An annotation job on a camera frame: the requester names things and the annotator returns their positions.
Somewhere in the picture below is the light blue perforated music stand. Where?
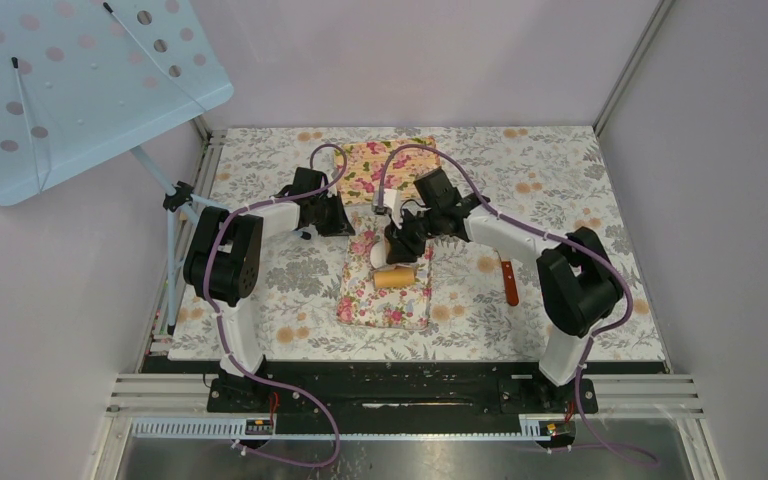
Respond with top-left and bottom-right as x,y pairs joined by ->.
0,1 -> 234,332

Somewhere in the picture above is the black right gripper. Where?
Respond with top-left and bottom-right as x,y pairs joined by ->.
386,208 -> 443,267

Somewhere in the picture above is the wooden dough roller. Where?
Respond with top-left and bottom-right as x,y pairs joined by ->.
372,265 -> 417,289

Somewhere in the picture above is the yellow floral rectangular tray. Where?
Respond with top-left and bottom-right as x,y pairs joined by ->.
337,137 -> 441,206

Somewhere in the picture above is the white slotted cable duct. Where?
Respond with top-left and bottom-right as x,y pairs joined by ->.
130,416 -> 551,441

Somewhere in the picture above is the red handled metal scraper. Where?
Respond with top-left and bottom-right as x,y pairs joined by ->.
498,253 -> 520,306

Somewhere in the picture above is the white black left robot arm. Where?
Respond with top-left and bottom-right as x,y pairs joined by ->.
183,167 -> 355,411

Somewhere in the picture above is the white dough ball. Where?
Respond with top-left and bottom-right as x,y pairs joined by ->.
369,241 -> 389,270

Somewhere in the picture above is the floral grey table mat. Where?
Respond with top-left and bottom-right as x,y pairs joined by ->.
207,126 -> 665,362

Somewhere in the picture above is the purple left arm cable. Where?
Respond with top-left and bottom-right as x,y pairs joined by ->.
202,143 -> 349,470

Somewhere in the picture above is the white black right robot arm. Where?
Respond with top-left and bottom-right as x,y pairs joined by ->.
371,168 -> 624,412

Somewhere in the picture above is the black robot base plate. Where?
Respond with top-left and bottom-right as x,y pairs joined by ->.
207,361 -> 599,433

